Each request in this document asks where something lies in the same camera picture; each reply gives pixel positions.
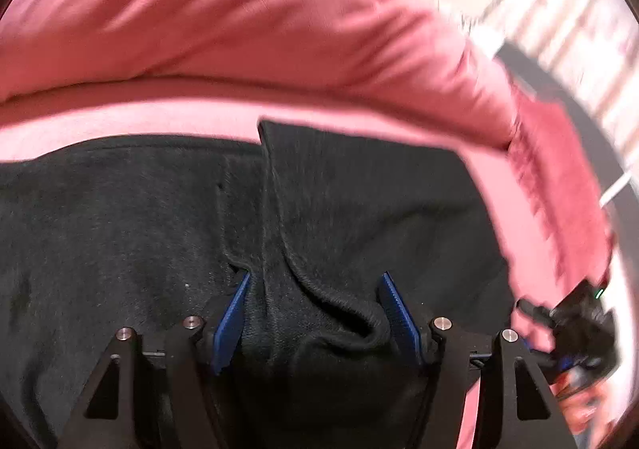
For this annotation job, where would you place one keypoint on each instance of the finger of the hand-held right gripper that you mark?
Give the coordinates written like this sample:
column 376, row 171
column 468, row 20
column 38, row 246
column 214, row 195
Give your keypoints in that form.
column 534, row 310
column 561, row 361

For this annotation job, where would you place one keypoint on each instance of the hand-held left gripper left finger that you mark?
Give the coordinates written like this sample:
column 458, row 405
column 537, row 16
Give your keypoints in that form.
column 230, row 324

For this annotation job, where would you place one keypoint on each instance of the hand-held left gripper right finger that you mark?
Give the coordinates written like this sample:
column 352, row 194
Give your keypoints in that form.
column 402, row 319

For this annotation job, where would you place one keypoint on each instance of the black pants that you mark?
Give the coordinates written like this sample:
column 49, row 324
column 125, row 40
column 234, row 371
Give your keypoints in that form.
column 125, row 229

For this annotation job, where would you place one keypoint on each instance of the dark red cloth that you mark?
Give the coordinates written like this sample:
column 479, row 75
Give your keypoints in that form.
column 559, row 179

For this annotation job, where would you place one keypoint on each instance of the pink pillow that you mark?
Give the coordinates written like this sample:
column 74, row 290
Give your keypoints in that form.
column 224, row 5

